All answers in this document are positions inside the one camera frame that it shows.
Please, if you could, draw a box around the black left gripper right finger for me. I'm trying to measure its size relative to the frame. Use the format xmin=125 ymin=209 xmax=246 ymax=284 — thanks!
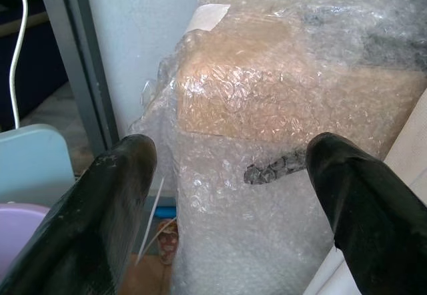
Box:
xmin=305 ymin=131 xmax=427 ymax=295

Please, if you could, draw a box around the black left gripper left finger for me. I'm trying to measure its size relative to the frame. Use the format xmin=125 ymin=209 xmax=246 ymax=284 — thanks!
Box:
xmin=0 ymin=133 xmax=158 ymax=295

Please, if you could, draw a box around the blue plastic object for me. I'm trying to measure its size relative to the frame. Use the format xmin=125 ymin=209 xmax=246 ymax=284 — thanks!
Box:
xmin=155 ymin=206 xmax=177 ymax=220

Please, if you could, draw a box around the red patterned slipper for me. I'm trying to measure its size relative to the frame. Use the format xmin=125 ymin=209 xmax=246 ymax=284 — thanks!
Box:
xmin=155 ymin=219 xmax=178 ymax=265

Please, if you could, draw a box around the purple plastic basin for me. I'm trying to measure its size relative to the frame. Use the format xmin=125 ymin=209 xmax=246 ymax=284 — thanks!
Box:
xmin=0 ymin=202 xmax=51 ymax=273

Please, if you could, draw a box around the light blue plastic stool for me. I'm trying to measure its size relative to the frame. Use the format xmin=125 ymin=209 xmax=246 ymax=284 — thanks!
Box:
xmin=0 ymin=123 xmax=76 ymax=206

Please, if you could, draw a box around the bubble-wrapped cardboard box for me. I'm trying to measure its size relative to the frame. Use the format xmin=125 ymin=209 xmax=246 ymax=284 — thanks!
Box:
xmin=128 ymin=0 xmax=427 ymax=295

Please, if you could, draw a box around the thin white cable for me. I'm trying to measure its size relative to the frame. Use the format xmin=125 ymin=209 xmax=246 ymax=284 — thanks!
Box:
xmin=134 ymin=177 xmax=165 ymax=266

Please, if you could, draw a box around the grey door frame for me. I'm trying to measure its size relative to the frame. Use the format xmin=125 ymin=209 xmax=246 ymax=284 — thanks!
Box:
xmin=34 ymin=0 xmax=121 ymax=178

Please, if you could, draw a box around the thick white wall cable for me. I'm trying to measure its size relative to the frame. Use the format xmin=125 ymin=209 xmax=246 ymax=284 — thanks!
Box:
xmin=9 ymin=0 xmax=30 ymax=131

